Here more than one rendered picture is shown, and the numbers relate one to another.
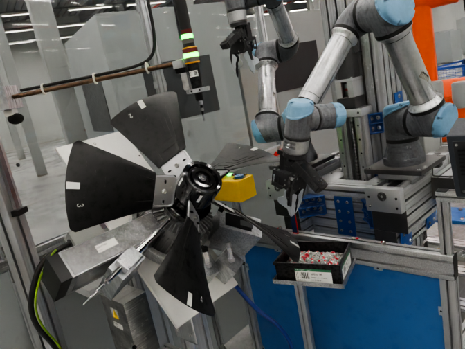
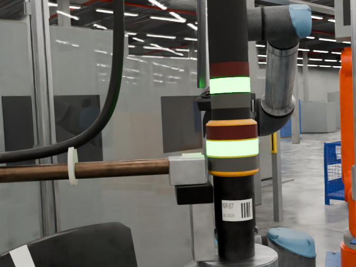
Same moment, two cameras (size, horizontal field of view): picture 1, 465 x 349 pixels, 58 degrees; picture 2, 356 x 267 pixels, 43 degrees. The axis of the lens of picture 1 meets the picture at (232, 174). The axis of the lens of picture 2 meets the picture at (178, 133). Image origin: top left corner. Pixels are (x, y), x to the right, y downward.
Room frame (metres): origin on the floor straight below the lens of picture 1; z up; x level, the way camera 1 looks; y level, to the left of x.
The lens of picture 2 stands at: (0.87, 0.18, 1.59)
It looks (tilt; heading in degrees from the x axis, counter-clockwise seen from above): 3 degrees down; 347
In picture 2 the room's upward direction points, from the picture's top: 3 degrees counter-clockwise
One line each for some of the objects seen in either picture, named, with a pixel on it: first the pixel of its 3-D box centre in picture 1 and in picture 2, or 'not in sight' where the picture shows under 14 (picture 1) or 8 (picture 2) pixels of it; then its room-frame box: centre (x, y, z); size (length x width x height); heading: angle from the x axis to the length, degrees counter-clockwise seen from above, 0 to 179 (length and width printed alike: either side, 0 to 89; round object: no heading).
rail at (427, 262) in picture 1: (322, 245); not in sight; (1.42, -0.27, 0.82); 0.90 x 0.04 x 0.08; 45
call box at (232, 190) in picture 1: (233, 188); not in sight; (1.70, 0.01, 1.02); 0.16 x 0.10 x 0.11; 45
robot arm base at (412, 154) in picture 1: (403, 149); not in sight; (1.55, -0.66, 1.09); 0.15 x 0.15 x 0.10
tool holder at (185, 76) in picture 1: (191, 75); (223, 212); (1.24, 0.06, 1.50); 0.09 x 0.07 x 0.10; 80
